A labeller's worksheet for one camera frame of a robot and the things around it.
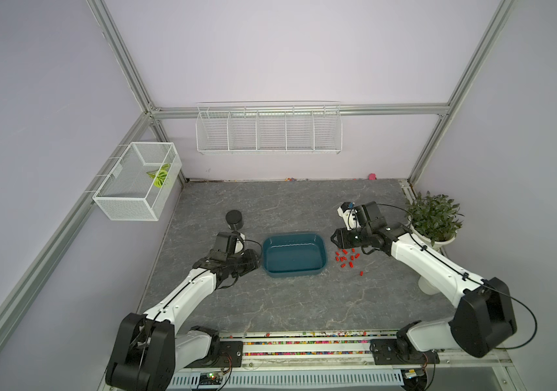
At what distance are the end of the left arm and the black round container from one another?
0.76 feet

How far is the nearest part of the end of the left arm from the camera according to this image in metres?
0.62

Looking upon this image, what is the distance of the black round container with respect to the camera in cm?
104
